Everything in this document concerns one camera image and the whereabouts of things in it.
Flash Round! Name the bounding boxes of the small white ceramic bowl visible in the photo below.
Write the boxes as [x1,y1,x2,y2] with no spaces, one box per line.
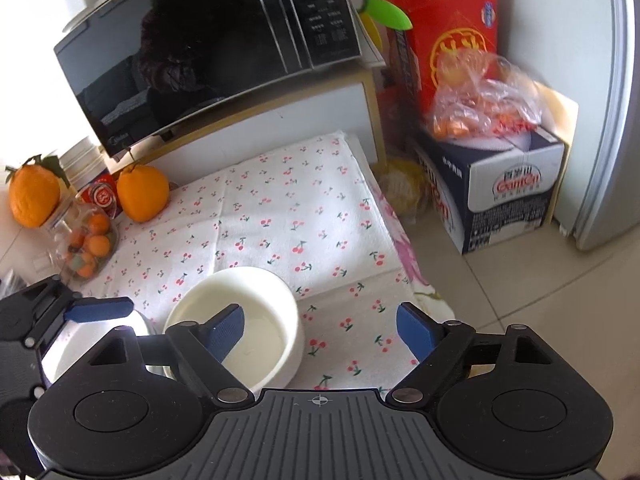
[42,311,156,385]

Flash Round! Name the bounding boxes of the large cream plastic bowl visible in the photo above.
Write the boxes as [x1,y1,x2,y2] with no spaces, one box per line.
[165,266,304,393]

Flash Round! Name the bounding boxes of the clear jar of kumquats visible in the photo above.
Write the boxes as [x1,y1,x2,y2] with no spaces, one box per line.
[42,196,118,284]

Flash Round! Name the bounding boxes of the red tin can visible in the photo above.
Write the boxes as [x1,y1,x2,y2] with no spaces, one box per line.
[78,171,122,219]

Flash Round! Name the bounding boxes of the large orange with leaves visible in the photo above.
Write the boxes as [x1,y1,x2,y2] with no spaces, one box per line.
[4,155,70,229]

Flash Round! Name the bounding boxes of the large orange by microwave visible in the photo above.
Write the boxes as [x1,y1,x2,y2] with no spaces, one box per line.
[116,165,170,223]

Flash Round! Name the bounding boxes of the stack of white cups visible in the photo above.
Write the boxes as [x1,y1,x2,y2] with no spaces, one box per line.
[58,138,107,190]

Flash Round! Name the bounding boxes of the Ganten water carton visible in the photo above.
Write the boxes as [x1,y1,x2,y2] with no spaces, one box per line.
[409,127,565,255]

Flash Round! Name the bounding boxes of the cherry print tablecloth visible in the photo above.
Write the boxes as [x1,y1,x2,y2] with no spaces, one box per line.
[82,132,452,393]

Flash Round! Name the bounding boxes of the plastic bag of oranges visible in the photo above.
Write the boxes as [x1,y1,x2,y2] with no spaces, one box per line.
[427,49,546,140]

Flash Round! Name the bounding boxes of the black Midea microwave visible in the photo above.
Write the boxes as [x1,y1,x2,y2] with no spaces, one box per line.
[54,0,361,156]

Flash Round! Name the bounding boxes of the red cardboard box tall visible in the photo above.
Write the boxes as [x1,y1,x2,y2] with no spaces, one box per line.
[387,0,498,128]

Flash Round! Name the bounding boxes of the silver refrigerator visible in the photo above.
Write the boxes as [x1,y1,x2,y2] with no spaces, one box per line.
[573,0,639,252]

